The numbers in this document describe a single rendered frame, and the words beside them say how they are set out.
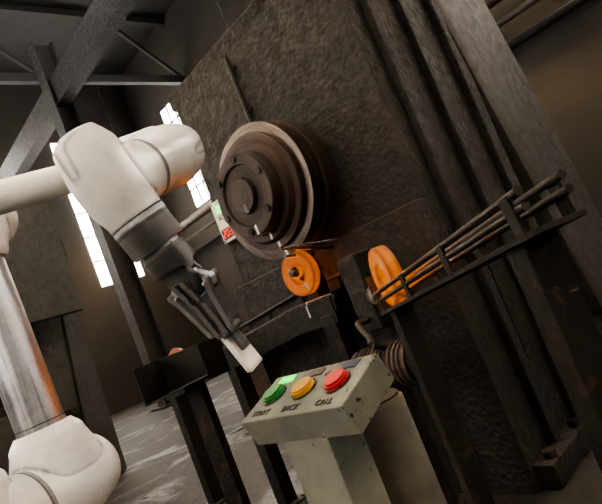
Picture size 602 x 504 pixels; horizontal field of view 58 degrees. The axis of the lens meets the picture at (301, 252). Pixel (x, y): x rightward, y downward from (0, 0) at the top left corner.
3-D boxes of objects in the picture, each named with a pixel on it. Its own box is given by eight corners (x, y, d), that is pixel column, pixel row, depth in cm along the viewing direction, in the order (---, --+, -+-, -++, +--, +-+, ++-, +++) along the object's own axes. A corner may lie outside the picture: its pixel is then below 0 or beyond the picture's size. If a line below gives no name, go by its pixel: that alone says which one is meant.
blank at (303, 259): (281, 270, 192) (274, 273, 190) (299, 240, 183) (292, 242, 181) (308, 303, 186) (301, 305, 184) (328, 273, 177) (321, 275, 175)
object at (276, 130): (290, 93, 174) (348, 226, 170) (216, 159, 208) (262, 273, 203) (276, 93, 170) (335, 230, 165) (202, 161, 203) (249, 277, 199)
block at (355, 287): (384, 324, 173) (355, 254, 175) (403, 318, 167) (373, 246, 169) (363, 334, 165) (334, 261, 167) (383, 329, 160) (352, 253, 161)
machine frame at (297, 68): (402, 417, 271) (273, 99, 286) (632, 387, 194) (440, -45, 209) (303, 493, 220) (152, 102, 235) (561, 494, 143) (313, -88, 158)
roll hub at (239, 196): (261, 136, 173) (295, 216, 170) (216, 174, 193) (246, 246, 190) (248, 137, 169) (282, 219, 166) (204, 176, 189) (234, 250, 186)
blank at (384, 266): (408, 313, 137) (396, 318, 136) (379, 272, 147) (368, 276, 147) (409, 274, 126) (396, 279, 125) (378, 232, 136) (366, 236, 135)
